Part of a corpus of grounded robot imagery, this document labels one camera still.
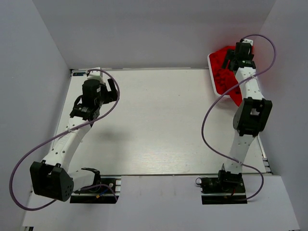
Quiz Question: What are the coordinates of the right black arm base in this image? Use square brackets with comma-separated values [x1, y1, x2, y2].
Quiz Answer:
[195, 177, 247, 205]

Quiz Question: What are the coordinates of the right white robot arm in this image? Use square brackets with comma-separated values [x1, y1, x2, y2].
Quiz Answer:
[218, 39, 272, 190]

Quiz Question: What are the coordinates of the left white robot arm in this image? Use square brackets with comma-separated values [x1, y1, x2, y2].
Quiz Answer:
[30, 78, 118, 202]

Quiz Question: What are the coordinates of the red t shirt pile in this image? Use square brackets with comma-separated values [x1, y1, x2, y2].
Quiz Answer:
[207, 46, 242, 106]

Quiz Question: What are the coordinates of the blue label sticker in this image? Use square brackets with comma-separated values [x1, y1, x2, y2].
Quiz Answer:
[72, 72, 89, 77]

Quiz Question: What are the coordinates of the white plastic basket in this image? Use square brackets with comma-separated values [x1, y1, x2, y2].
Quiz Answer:
[207, 46, 235, 97]

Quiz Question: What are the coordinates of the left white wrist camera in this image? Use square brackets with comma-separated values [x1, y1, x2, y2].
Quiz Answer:
[86, 67, 103, 83]

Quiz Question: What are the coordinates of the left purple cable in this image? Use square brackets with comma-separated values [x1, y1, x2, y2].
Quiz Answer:
[9, 68, 120, 212]

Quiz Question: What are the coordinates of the purple cable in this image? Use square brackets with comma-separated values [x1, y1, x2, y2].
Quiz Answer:
[9, 68, 120, 212]
[201, 34, 277, 201]

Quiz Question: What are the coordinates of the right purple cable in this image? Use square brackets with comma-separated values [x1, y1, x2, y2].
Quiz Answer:
[201, 34, 277, 201]

